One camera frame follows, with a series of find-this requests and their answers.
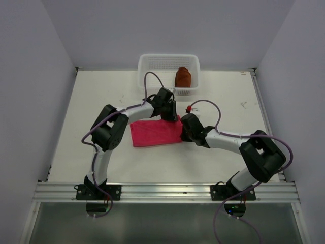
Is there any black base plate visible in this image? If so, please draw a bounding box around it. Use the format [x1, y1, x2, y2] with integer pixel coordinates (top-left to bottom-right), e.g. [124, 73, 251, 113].
[74, 184, 122, 201]
[210, 181, 256, 201]

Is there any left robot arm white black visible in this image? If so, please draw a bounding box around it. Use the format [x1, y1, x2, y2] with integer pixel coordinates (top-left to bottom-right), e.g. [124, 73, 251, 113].
[82, 88, 178, 200]

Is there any pink towel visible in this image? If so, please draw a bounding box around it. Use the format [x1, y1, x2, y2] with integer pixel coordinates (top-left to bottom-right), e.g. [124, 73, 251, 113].
[130, 115, 182, 147]

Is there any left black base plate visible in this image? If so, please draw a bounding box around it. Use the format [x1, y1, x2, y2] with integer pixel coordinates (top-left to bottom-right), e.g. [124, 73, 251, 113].
[74, 184, 122, 201]

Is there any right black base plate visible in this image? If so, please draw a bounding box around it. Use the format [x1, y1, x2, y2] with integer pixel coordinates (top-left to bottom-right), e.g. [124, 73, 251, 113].
[210, 181, 256, 201]

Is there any white perforated plastic basket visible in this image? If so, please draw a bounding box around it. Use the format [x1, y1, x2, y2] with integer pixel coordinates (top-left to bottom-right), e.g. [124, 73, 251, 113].
[137, 54, 201, 96]

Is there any brown towel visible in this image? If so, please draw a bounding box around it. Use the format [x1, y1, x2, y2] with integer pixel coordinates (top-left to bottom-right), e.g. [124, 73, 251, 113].
[175, 67, 191, 88]

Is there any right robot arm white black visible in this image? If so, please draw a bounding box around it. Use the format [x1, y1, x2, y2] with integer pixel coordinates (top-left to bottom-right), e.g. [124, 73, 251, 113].
[180, 113, 286, 200]

